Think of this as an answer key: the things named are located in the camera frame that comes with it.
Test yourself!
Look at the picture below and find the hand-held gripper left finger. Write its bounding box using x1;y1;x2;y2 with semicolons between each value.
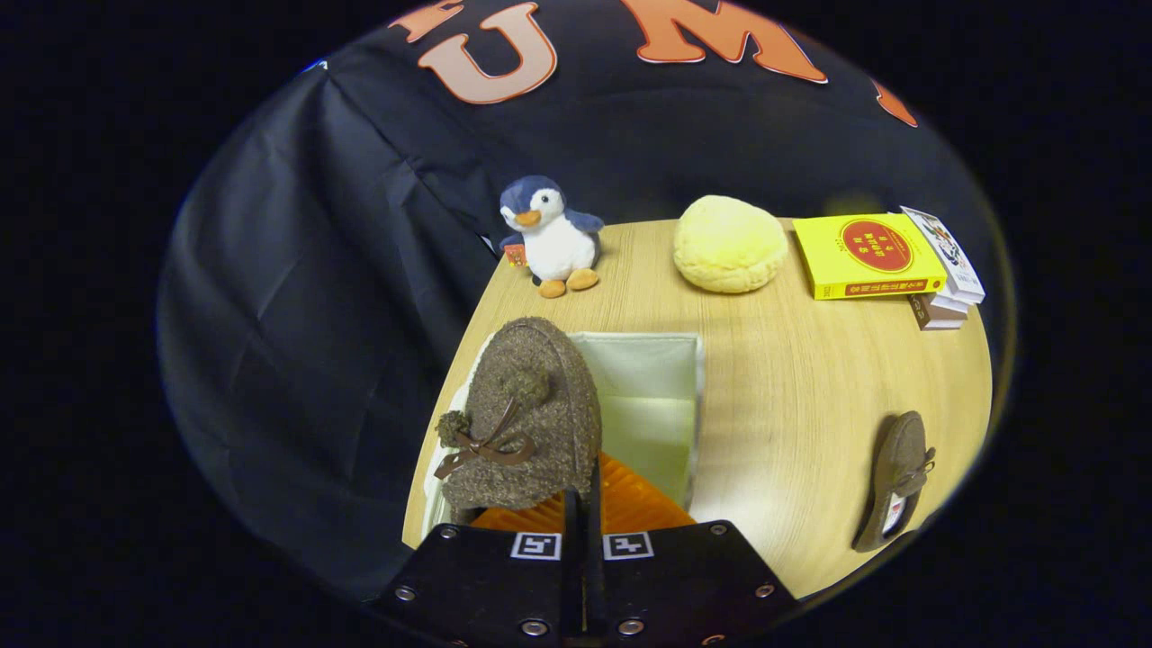
373;486;584;648

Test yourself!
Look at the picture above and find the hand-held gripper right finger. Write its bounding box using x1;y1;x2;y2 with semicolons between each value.
585;453;798;648

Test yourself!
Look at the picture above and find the brown fuzzy shoe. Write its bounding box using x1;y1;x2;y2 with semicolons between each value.
432;315;604;525
850;410;938;554

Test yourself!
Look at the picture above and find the brown fabric storage box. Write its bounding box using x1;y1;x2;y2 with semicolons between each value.
420;330;706;543

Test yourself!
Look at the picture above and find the black backdrop cloth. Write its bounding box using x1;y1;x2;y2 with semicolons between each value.
157;0;1002;602

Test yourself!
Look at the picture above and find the yellow bun plush toy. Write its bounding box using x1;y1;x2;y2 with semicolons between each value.
672;194;790;295

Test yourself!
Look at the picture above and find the penguin plush toy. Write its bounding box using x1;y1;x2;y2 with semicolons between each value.
498;175;606;300

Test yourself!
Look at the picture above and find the pale brown book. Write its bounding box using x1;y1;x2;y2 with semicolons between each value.
908;293;968;332

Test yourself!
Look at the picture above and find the yellow book with red label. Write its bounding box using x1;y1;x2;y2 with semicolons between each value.
792;213;949;302

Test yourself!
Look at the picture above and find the white illustrated book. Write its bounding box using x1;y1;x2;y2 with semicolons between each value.
900;206;987;306

